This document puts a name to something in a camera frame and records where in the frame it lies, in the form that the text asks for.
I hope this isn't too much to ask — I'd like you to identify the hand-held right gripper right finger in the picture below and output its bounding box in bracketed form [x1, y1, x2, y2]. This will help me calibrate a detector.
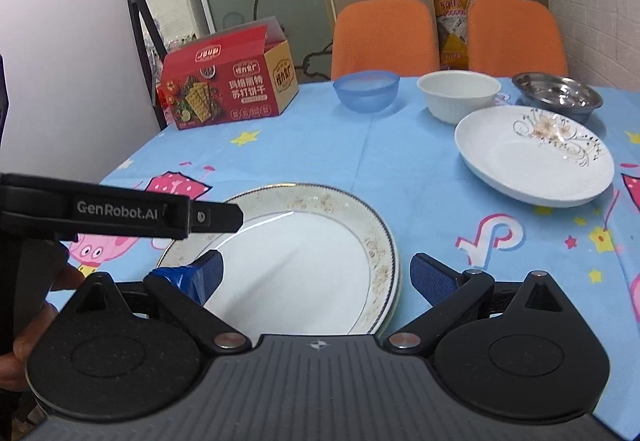
[384, 252, 581, 354]

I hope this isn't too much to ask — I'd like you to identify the yellow snack bag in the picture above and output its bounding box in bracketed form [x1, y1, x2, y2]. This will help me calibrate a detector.
[431, 0, 473, 72]

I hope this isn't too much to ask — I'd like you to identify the blue printed tablecloth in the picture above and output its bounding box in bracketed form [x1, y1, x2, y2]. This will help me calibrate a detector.
[65, 73, 640, 437]

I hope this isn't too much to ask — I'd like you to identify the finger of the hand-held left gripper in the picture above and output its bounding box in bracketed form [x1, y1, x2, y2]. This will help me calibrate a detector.
[189, 202, 245, 234]

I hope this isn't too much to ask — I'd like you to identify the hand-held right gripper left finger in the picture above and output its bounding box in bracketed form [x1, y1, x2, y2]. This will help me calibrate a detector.
[60, 250, 252, 354]

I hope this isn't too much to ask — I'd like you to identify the stainless steel bowl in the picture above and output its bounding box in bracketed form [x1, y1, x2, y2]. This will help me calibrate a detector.
[511, 72, 604, 124]

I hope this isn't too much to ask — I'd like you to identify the black stand leg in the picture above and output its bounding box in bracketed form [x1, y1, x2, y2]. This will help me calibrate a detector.
[127, 0, 168, 132]

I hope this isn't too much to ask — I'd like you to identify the floral white deep plate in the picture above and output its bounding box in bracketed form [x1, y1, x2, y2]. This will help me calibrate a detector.
[454, 106, 616, 208]

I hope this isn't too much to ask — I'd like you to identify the white ceramic bowl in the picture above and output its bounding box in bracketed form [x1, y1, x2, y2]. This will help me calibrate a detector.
[416, 70, 502, 126]

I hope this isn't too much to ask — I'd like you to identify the red cracker box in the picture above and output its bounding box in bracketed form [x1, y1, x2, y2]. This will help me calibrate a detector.
[156, 17, 300, 130]

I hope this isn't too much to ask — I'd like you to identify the person's left hand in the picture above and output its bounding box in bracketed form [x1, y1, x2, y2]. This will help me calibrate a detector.
[0, 265, 87, 392]

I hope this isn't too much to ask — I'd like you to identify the gold-rimmed white plate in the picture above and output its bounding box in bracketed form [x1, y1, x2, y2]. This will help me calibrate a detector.
[156, 182, 402, 337]

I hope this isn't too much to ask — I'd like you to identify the blue plastic bowl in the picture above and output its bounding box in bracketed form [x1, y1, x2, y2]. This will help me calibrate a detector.
[333, 70, 401, 114]

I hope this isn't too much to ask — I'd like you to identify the orange chair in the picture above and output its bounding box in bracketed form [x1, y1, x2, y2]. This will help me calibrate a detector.
[466, 0, 569, 78]
[331, 0, 441, 82]

